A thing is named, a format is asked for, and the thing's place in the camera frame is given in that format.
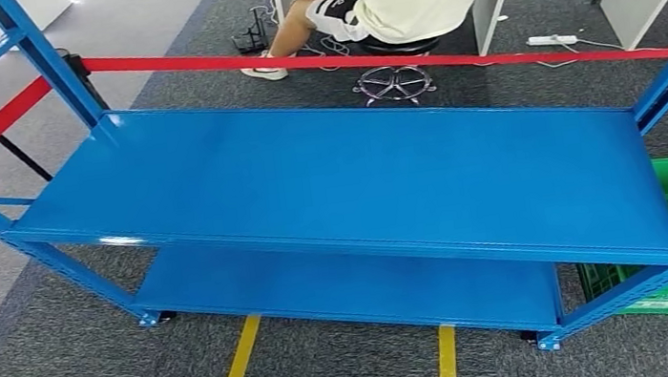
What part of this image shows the tangled white floor cable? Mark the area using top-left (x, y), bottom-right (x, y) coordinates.
top-left (265, 0), bottom-right (354, 79)

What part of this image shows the black stool chrome base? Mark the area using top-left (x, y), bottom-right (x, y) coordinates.
top-left (345, 28), bottom-right (449, 114)

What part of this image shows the white power strip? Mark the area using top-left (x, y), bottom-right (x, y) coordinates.
top-left (526, 31), bottom-right (579, 52)

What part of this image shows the black floor device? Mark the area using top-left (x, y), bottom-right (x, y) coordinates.
top-left (227, 5), bottom-right (272, 55)

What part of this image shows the blue metal shelf rack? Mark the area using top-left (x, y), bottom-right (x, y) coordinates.
top-left (0, 0), bottom-right (668, 377)

